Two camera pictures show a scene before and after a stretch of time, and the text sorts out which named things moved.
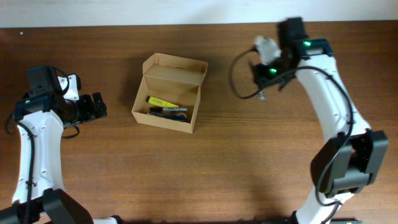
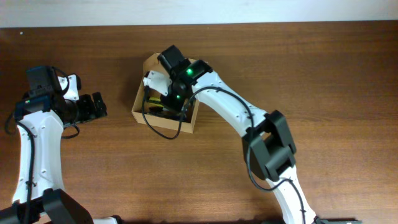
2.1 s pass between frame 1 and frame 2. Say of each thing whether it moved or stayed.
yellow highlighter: stayed
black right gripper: moved
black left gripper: stayed
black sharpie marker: stayed
